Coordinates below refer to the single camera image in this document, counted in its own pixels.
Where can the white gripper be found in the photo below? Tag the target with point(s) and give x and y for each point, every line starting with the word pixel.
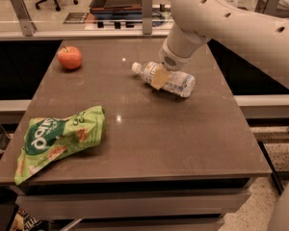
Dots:
pixel 169 60

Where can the clear plastic water bottle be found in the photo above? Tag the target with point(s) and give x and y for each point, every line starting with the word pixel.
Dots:
pixel 180 83

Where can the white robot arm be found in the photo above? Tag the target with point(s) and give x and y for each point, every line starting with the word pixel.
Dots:
pixel 262 40

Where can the red apple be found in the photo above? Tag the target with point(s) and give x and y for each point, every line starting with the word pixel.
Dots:
pixel 69 57

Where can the green chip bag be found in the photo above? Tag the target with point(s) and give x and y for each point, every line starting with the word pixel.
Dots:
pixel 50 139

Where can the black floor bar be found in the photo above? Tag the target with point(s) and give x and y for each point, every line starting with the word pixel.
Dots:
pixel 274 176

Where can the grey table drawer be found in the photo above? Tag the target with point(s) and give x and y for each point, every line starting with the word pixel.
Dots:
pixel 134 205

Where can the middle metal railing bracket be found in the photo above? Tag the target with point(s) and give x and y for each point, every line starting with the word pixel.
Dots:
pixel 147 16

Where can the metal railing bracket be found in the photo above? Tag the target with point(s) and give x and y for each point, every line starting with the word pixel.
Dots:
pixel 270 7
pixel 27 26
pixel 147 16

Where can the right metal railing bracket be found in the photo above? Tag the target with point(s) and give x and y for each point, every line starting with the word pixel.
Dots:
pixel 270 7

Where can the left metal railing bracket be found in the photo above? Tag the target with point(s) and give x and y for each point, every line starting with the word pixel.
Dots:
pixel 27 26

